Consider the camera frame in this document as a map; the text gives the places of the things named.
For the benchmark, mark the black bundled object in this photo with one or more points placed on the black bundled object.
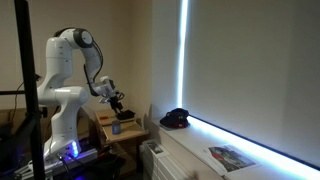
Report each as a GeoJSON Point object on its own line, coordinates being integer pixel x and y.
{"type": "Point", "coordinates": [126, 115]}

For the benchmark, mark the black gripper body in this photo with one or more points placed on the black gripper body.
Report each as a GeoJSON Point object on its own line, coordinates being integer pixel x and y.
{"type": "Point", "coordinates": [115, 102]}

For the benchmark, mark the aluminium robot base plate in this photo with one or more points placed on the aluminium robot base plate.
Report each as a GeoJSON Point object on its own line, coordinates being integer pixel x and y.
{"type": "Point", "coordinates": [83, 156]}

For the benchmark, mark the photo card on radiator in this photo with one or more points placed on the photo card on radiator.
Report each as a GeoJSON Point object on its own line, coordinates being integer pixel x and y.
{"type": "Point", "coordinates": [155, 148]}

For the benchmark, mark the light wooden cabinet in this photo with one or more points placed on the light wooden cabinet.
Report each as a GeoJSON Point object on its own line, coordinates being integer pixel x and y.
{"type": "Point", "coordinates": [106, 124]}

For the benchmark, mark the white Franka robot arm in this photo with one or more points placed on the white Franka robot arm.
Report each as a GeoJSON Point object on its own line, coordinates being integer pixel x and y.
{"type": "Point", "coordinates": [63, 96]}

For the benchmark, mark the grey roller blind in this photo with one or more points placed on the grey roller blind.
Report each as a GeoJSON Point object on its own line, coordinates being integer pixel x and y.
{"type": "Point", "coordinates": [253, 73]}

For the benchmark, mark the colourful magazine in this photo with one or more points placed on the colourful magazine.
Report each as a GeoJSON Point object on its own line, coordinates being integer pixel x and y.
{"type": "Point", "coordinates": [230, 158]}

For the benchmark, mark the navy baseball cap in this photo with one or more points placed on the navy baseball cap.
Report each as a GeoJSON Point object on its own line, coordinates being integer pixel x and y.
{"type": "Point", "coordinates": [175, 119]}

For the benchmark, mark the white wall radiator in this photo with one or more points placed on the white wall radiator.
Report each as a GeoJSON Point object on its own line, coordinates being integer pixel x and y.
{"type": "Point", "coordinates": [160, 163]}

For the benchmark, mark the blue container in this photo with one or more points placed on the blue container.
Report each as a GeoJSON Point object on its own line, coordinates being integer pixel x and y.
{"type": "Point", "coordinates": [116, 128]}

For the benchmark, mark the black camera stand pole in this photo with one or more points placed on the black camera stand pole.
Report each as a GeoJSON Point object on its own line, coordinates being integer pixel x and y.
{"type": "Point", "coordinates": [25, 50]}

